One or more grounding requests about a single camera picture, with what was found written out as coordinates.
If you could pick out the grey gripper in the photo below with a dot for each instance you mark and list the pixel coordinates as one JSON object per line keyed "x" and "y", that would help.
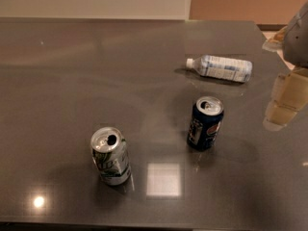
{"x": 297, "y": 43}

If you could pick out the clear blue-label plastic bottle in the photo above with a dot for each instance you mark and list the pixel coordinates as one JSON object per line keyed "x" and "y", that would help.
{"x": 221, "y": 68}

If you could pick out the blue pepsi can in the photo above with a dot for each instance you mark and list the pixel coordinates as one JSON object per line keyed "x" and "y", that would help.
{"x": 207, "y": 115}

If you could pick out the green white soda can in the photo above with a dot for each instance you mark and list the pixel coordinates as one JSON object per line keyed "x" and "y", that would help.
{"x": 110, "y": 155}

